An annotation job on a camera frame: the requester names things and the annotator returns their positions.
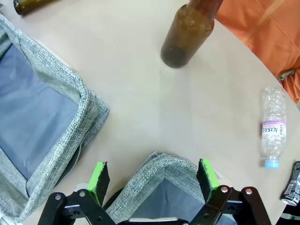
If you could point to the black green-backed right gripper right finger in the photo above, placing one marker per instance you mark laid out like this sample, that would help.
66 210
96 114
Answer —
205 182

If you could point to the black green-backed right gripper left finger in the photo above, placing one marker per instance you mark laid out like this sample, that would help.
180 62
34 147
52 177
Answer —
100 187

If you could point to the clear bottle with pink label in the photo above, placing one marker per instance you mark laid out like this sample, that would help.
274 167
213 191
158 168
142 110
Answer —
273 110

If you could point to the brown glass bottle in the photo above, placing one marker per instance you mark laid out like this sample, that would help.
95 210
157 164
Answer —
185 39
28 5

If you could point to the grey woven fabric basket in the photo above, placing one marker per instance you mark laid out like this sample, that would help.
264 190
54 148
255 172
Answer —
154 173
70 93

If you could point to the dark blue drink can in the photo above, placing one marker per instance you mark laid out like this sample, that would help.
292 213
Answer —
293 185

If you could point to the person's right hand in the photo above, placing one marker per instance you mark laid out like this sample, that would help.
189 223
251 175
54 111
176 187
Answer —
204 4

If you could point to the person in orange hoodie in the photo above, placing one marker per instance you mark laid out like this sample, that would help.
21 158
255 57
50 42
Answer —
269 35

